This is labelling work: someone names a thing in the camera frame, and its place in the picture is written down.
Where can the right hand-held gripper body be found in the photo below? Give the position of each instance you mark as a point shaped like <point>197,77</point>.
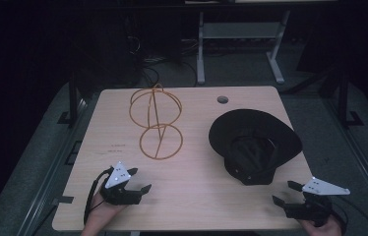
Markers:
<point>323,188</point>

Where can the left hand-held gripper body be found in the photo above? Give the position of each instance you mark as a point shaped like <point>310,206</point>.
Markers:
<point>118,175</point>

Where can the person's left hand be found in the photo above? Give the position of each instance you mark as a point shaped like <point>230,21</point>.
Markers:
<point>101,213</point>

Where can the person's right hand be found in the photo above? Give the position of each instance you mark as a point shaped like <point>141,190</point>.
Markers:
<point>318,229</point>

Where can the black wide-brim hat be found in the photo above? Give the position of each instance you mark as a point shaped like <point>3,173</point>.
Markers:
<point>254,141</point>

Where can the black table edge bracket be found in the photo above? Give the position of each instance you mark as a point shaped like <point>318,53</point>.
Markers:
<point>63,199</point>

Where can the black metal post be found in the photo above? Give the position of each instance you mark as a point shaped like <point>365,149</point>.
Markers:
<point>343,98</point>
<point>73,98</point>

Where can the grey metal desk frame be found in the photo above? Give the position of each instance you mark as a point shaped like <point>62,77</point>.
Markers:
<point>241,30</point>

